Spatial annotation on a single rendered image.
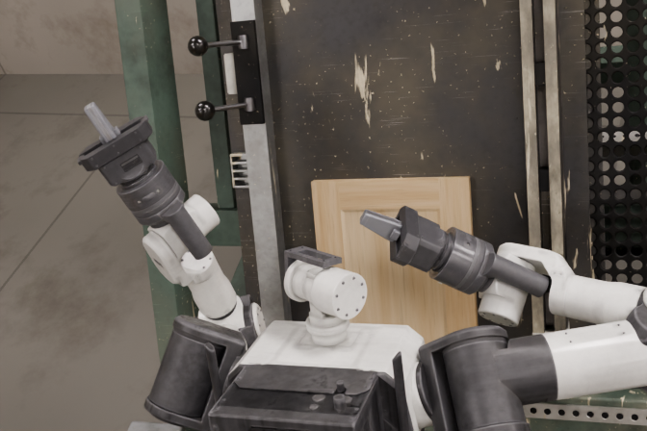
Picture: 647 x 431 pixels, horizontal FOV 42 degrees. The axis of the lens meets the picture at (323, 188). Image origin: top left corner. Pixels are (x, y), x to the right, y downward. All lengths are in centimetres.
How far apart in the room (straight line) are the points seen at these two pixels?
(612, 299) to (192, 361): 62
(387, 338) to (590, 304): 30
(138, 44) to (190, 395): 77
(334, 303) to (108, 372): 220
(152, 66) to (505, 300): 87
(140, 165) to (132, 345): 203
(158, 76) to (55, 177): 265
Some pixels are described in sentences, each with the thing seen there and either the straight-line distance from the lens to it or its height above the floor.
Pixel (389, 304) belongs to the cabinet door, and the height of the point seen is 102.
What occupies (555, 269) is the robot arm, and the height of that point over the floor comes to 130.
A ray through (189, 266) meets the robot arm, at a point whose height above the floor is 131.
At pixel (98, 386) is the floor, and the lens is 328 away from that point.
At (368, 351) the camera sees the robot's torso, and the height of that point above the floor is 135.
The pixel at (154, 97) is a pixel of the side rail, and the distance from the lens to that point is 178.
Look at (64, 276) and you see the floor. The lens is 379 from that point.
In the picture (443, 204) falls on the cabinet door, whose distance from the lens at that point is 162.
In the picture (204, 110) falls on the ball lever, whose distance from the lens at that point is 160.
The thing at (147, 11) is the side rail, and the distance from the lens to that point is 179.
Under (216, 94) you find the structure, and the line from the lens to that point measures 181.
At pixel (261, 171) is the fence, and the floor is 127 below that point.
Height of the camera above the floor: 228
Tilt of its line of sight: 39 degrees down
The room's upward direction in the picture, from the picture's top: 18 degrees counter-clockwise
